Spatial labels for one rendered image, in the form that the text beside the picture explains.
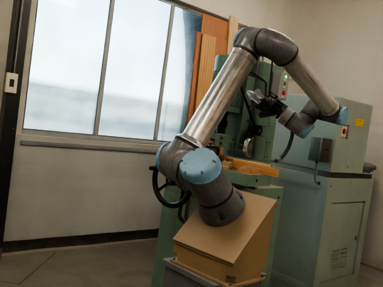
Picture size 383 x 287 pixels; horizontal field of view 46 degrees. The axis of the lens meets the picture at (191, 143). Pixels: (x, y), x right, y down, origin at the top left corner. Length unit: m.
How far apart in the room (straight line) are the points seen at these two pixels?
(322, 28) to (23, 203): 3.40
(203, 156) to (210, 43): 2.61
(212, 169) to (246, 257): 0.35
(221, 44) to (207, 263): 2.92
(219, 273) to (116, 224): 2.30
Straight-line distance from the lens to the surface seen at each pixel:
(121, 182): 3.85
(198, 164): 1.66
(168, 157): 1.81
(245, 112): 2.61
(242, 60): 1.91
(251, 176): 2.26
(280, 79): 2.70
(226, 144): 2.56
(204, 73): 4.14
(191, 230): 1.84
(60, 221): 3.64
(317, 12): 5.16
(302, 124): 2.29
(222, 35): 4.41
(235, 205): 1.77
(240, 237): 1.72
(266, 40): 1.88
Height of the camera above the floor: 1.13
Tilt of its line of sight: 3 degrees down
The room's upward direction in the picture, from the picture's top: 8 degrees clockwise
